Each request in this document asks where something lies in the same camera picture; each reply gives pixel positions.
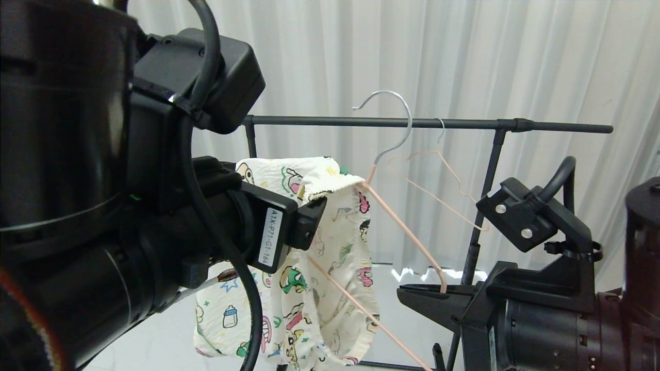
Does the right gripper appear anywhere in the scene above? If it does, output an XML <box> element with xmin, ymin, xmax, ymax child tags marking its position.
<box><xmin>460</xmin><ymin>262</ymin><xmax>601</xmax><ymax>371</ymax></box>

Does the cream printed garment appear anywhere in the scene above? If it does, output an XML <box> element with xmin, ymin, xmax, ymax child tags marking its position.
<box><xmin>193</xmin><ymin>156</ymin><xmax>381</xmax><ymax>371</ymax></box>

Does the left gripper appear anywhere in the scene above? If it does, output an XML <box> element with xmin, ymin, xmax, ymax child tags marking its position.
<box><xmin>103</xmin><ymin>157</ymin><xmax>328</xmax><ymax>330</ymax></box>

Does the pink clothes hanger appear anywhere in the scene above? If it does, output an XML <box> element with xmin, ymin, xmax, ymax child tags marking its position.
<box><xmin>308</xmin><ymin>90</ymin><xmax>448</xmax><ymax>371</ymax></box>
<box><xmin>387</xmin><ymin>119</ymin><xmax>489</xmax><ymax>232</ymax></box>

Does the white curtain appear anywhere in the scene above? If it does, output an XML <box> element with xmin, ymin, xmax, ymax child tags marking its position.
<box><xmin>129</xmin><ymin>0</ymin><xmax>660</xmax><ymax>281</ymax></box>

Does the black clothes rack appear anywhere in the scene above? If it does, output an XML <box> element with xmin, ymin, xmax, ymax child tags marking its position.
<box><xmin>242</xmin><ymin>114</ymin><xmax>614</xmax><ymax>371</ymax></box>

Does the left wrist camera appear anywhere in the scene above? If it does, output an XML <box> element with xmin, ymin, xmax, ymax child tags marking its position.
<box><xmin>128</xmin><ymin>28</ymin><xmax>266</xmax><ymax>212</ymax></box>

